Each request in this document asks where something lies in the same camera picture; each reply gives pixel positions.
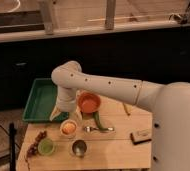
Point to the black vertical post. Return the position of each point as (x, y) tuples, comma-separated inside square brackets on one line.
[(12, 133)]

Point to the metal spoon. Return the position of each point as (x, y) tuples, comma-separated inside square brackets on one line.
[(90, 129)]

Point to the metal cup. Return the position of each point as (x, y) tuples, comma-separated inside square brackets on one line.
[(79, 148)]

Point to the brown rectangular block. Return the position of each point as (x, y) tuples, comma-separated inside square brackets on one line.
[(141, 136)]

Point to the green cup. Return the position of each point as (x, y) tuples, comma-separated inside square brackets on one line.
[(46, 147)]

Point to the red grape bunch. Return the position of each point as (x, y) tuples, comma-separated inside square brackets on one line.
[(33, 148)]

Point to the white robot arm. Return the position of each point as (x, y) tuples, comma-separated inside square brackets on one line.
[(169, 104)]

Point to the green plastic tray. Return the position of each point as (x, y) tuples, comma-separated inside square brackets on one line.
[(41, 101)]

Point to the orange bowl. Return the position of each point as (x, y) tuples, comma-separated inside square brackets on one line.
[(88, 102)]

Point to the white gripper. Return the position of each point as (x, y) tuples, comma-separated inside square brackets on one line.
[(66, 102)]

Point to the paper cup with orange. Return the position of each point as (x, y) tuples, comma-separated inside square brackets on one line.
[(68, 128)]

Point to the yellow banana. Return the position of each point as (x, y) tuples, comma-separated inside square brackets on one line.
[(127, 109)]

